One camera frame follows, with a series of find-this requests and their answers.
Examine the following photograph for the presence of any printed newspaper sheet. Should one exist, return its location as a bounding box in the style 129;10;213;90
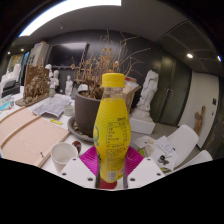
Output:
32;96;69;118

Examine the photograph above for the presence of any dried plant in grey pot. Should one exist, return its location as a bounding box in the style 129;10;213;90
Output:
73;31;151;138

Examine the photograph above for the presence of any white plastic chair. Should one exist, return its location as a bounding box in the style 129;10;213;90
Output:
156;124;200;168
179;149;214;172

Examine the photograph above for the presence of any large white plaster statue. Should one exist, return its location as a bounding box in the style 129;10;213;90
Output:
136;69;160;118

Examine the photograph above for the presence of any cream dotted cup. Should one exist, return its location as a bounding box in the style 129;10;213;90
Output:
50;142;79;174

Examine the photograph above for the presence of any small yellow marker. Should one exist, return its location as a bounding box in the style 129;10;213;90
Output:
49;118;64;127

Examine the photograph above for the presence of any yellow drink bottle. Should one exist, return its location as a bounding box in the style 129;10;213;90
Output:
92;72;132;184

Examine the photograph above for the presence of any stack of papers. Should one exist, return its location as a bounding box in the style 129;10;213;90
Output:
133;134;178;173

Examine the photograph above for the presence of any black box stack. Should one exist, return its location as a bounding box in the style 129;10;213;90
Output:
1;79;22;99

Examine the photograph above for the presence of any black wall screen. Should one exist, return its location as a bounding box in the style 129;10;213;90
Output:
46;42;89;67

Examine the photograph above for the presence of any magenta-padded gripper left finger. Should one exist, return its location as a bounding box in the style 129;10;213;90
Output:
59;145;101;190

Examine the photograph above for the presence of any grey plant saucer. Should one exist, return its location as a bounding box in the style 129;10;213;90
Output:
67;115;96;144

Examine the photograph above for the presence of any brown relief sculpture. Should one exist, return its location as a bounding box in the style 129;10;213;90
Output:
15;64;51;108

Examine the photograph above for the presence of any colourful painting sheet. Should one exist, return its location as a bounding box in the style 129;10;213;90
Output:
0;96;15;112

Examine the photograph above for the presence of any white cabinet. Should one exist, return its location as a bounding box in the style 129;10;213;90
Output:
26;41;50;68

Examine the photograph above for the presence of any long ceiling light panel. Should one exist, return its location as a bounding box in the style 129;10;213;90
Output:
18;0;123;37

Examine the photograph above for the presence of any small white plaster figurine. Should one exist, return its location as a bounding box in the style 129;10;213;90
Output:
64;75;74;97

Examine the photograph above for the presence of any wooden carved figure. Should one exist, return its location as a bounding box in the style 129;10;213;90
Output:
194;105;207;136

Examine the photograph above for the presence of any white plaster sculpture group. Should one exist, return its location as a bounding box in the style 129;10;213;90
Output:
0;63;22;88

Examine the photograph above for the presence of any wooden canvas stretcher frame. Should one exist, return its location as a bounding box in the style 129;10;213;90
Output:
0;106;71;168

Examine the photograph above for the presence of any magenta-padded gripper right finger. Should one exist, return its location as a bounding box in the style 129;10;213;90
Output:
123;145;166;190

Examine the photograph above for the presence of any white statue pedestal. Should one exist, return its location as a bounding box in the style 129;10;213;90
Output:
129;114;156;136

